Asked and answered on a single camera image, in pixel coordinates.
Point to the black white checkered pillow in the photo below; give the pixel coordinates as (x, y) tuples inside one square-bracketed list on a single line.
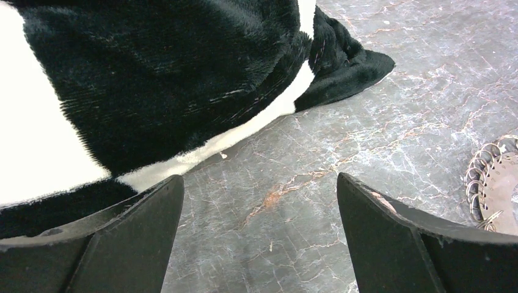
[(101, 100)]

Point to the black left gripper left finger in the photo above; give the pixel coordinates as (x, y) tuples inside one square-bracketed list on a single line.
[(116, 241)]

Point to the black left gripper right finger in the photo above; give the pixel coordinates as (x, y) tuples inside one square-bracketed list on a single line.
[(397, 248)]

